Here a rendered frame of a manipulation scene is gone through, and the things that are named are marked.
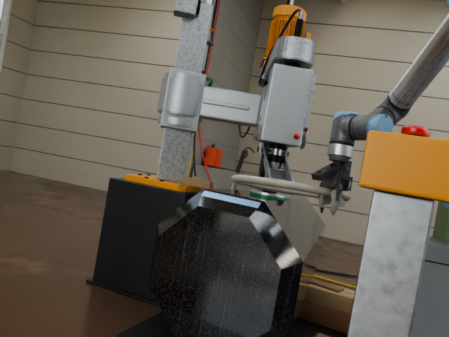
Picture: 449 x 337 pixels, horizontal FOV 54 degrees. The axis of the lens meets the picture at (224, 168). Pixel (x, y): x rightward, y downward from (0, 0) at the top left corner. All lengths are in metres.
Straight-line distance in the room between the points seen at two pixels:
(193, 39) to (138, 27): 5.67
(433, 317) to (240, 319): 0.91
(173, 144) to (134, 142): 5.33
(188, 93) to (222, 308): 1.51
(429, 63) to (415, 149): 0.93
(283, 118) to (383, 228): 1.78
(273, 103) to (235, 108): 0.72
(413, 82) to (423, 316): 0.77
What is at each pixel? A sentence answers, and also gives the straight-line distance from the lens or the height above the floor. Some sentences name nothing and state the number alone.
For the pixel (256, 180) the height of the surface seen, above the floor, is 0.95.
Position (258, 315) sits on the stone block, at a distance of 2.14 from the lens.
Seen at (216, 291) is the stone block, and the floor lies 0.37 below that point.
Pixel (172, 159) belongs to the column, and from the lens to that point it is 3.11.
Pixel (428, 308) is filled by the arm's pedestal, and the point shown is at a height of 0.64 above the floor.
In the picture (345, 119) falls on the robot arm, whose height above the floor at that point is 1.22.
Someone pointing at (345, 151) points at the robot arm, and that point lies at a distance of 1.65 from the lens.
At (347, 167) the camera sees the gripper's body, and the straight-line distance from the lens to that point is 1.69.
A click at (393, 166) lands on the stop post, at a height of 1.03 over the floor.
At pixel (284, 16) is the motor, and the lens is 3.20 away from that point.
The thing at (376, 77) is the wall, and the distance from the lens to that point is 7.66.
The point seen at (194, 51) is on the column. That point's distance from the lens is 3.19.
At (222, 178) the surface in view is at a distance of 5.44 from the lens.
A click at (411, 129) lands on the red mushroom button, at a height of 1.09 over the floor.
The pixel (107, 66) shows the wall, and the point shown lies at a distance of 8.94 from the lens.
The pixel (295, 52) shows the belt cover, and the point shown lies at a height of 1.62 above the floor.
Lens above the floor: 1.01
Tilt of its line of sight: 1 degrees down
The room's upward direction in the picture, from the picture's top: 10 degrees clockwise
